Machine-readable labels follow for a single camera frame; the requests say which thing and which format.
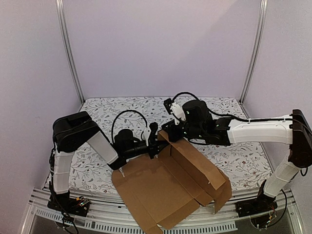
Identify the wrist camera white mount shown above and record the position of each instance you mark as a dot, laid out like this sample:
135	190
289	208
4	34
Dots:
149	133
174	109

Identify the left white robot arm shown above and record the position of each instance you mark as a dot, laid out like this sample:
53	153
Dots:
72	131

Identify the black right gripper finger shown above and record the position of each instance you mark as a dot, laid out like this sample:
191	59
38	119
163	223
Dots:
174	134
169	127

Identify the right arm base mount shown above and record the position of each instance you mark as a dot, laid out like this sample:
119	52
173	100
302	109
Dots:
260	204

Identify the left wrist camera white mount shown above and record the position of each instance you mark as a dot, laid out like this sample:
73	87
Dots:
149	133

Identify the right aluminium corner post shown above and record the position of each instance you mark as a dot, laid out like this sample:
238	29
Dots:
255	51

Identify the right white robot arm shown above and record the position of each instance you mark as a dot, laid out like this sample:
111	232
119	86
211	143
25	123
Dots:
291	130

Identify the brown cardboard box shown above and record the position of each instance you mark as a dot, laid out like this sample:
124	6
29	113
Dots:
170	185

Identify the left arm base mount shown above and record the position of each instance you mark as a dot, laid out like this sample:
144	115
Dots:
73	206

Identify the aluminium corner post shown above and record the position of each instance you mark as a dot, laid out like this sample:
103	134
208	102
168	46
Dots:
255	51
68	50

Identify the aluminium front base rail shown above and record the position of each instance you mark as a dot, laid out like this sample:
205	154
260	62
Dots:
108	214

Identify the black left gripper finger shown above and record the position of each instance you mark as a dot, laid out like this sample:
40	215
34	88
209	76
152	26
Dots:
158	143
155	151

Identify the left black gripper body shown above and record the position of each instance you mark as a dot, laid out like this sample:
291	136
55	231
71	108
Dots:
127	154

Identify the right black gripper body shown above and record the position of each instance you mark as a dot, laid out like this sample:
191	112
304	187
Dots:
172	129

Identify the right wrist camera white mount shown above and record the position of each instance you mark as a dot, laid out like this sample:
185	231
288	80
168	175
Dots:
174	109

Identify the left aluminium corner post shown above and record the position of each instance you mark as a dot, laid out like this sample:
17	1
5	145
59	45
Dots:
68	50

